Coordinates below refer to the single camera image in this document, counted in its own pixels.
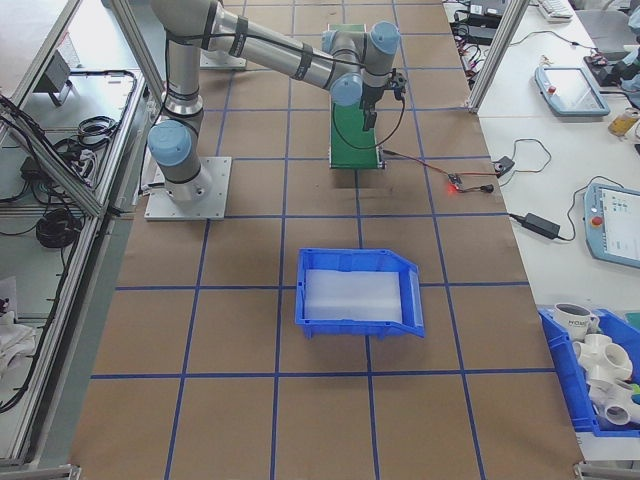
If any V-shaped metal bar frame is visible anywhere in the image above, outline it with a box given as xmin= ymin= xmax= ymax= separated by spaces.
xmin=0 ymin=0 xmax=169 ymax=469

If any white PVC pipe fitting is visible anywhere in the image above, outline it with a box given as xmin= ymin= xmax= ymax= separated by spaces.
xmin=587 ymin=378 xmax=640 ymax=427
xmin=572 ymin=332 xmax=632 ymax=386

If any green conveyor belt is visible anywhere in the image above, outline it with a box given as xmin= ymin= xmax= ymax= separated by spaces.
xmin=327 ymin=22 xmax=387 ymax=172

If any black coiled cable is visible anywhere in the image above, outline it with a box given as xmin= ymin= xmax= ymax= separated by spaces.
xmin=37 ymin=208 xmax=81 ymax=250
xmin=77 ymin=117 xmax=119 ymax=147

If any blue open-front plastic bin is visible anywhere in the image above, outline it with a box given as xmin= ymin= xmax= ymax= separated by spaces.
xmin=294 ymin=248 xmax=427 ymax=341

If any aluminium camera post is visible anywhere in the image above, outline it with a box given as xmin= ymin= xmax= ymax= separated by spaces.
xmin=467 ymin=0 xmax=531 ymax=114

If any power strip with red switches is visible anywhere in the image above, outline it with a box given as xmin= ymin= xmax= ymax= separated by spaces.
xmin=457 ymin=39 xmax=489 ymax=79

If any large blue storage bin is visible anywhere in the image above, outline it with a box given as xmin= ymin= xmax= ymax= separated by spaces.
xmin=537 ymin=307 xmax=640 ymax=436

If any white mug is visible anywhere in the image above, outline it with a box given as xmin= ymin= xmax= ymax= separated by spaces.
xmin=553 ymin=302 xmax=600 ymax=335

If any slim black power adapter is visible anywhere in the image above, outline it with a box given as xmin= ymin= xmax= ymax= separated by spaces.
xmin=522 ymin=212 xmax=562 ymax=239

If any white square base plate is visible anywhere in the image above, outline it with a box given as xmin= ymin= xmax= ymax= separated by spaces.
xmin=199 ymin=49 xmax=249 ymax=71
xmin=144 ymin=156 xmax=234 ymax=221

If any red black motor wire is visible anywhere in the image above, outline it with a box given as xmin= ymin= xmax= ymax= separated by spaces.
xmin=382 ymin=148 xmax=451 ymax=180

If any white keyboard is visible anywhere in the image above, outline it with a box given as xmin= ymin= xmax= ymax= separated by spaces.
xmin=539 ymin=0 xmax=575 ymax=22

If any black pad with pink clips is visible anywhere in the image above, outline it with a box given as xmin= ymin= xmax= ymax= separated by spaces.
xmin=584 ymin=47 xmax=626 ymax=87

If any aluminium corner bar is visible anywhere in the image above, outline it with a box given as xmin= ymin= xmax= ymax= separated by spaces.
xmin=0 ymin=462 xmax=81 ymax=480
xmin=574 ymin=459 xmax=640 ymax=480

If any black box on stand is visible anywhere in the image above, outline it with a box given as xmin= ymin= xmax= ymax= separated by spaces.
xmin=33 ymin=49 xmax=71 ymax=106

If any blue teach pendant tablet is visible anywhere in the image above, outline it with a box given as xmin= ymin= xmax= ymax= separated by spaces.
xmin=582 ymin=180 xmax=640 ymax=266
xmin=534 ymin=65 xmax=611 ymax=117

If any white crumpled cloth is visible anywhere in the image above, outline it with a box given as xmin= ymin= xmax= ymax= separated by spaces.
xmin=0 ymin=277 xmax=37 ymax=362

